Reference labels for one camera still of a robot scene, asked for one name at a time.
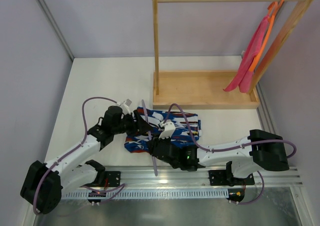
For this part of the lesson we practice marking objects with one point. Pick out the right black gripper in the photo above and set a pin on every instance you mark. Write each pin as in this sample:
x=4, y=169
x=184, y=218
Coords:
x=155, y=149

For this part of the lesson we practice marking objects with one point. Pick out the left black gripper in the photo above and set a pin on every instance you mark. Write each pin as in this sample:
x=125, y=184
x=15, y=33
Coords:
x=136, y=122

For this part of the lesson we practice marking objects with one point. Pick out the lilac clothes hanger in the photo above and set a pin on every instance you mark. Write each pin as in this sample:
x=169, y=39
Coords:
x=155, y=168

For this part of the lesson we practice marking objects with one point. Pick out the blue patterned trousers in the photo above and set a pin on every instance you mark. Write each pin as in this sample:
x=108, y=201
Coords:
x=182, y=129

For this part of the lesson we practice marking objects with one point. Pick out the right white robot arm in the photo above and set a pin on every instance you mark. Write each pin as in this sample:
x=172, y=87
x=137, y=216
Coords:
x=259, y=150

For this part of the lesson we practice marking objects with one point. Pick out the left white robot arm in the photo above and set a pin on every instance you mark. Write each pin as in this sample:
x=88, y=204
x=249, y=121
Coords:
x=47, y=182

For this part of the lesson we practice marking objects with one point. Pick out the orange clothes hanger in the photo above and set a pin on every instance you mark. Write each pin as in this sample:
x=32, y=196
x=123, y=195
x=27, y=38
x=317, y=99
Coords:
x=272, y=12

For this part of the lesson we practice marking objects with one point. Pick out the pink cloth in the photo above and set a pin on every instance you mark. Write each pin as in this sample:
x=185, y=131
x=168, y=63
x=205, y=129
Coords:
x=251, y=51

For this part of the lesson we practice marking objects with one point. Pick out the wooden clothes rack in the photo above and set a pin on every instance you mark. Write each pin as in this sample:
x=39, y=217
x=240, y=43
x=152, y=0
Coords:
x=198, y=89

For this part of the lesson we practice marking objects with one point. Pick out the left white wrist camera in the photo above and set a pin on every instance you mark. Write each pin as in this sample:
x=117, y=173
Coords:
x=125, y=106

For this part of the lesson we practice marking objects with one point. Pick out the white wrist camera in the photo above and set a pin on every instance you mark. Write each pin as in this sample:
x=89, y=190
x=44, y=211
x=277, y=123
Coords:
x=125, y=106
x=168, y=128

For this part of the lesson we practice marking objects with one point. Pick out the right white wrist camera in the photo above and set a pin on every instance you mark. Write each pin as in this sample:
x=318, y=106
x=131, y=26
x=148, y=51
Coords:
x=168, y=128

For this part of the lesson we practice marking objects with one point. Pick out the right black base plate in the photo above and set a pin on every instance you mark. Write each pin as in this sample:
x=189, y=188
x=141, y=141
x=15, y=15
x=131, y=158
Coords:
x=219, y=178

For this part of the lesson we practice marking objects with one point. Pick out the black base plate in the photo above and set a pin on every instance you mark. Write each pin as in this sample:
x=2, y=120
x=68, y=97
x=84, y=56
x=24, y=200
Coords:
x=111, y=179
x=219, y=178

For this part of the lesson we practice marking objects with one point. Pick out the slotted cable duct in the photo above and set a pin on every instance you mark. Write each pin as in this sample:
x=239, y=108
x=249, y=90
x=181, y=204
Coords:
x=150, y=194

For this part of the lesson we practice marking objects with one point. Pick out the aluminium mounting rail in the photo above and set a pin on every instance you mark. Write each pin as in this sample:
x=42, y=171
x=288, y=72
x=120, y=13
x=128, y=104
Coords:
x=167, y=177

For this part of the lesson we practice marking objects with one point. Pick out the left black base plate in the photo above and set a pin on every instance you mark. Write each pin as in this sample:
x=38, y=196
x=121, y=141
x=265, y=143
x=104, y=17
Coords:
x=111, y=179

